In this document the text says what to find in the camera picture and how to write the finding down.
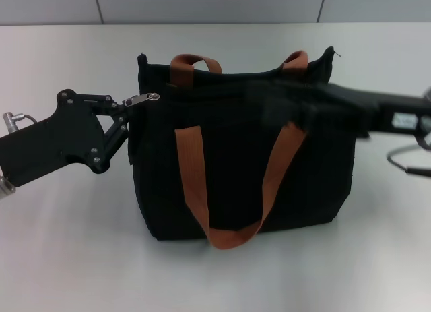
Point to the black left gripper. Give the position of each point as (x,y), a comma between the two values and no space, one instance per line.
(60,140)

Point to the silver zipper pull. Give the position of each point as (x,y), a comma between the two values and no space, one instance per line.
(138,99)

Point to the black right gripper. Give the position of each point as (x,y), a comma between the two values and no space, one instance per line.
(387,116)

